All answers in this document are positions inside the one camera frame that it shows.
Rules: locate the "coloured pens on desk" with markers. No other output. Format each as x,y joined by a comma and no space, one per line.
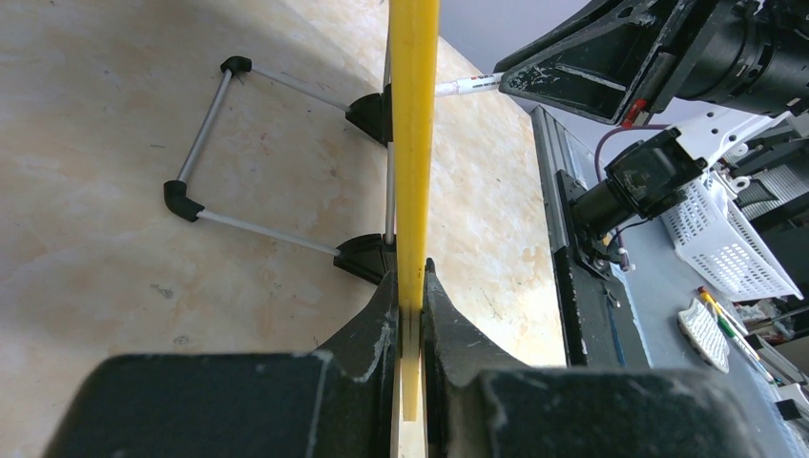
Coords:
728,325

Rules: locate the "white patterned eraser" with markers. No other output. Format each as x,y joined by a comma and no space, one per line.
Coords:
702,332

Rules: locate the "black whiteboard foot clip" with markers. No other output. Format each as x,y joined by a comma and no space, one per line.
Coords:
372,114

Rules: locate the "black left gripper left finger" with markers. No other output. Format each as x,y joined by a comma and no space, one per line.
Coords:
338,400

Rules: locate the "white plastic basket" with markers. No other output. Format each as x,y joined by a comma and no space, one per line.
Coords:
711,234

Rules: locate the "metal whiteboard stand frame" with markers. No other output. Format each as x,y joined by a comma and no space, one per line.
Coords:
265,160

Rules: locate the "white red marker pen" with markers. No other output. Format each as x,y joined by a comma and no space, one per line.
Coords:
469,85

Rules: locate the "yellow-framed whiteboard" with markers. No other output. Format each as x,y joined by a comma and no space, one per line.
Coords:
414,36

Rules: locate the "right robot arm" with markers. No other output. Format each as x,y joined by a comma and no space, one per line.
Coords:
647,179

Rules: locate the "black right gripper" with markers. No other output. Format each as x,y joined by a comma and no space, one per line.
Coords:
597,64

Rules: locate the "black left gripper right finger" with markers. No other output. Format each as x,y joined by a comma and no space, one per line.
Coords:
482,402

